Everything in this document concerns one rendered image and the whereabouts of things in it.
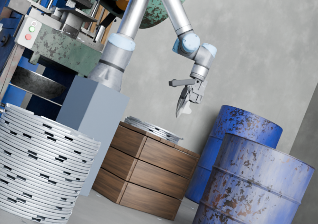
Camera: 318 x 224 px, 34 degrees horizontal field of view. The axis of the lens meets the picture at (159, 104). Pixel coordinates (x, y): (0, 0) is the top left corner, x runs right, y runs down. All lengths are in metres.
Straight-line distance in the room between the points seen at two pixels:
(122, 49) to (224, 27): 2.87
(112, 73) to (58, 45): 0.59
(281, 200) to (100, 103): 0.83
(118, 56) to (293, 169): 0.85
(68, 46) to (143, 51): 1.86
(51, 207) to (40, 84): 1.41
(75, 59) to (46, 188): 1.40
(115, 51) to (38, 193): 0.93
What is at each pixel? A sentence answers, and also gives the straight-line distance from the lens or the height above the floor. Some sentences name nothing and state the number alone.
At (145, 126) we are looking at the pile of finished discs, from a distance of 2.46.
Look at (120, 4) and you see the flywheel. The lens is 3.21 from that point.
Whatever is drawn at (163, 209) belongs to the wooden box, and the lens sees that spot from 2.53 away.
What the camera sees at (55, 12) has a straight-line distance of 2.87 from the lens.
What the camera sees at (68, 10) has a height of 0.77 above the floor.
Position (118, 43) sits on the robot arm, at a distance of 2.17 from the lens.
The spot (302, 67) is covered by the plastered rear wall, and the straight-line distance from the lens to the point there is 5.71.
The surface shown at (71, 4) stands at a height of 0.84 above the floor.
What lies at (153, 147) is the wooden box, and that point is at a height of 0.29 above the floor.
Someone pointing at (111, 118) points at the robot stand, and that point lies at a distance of 2.16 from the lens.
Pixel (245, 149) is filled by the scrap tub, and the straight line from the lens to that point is 2.16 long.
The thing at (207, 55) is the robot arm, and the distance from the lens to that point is 2.36.
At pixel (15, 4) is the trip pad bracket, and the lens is 2.58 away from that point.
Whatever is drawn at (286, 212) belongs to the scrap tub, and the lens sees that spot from 2.22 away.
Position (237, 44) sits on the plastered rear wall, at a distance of 5.08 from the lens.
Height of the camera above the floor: 0.30
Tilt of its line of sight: 4 degrees up
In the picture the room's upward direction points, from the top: 23 degrees clockwise
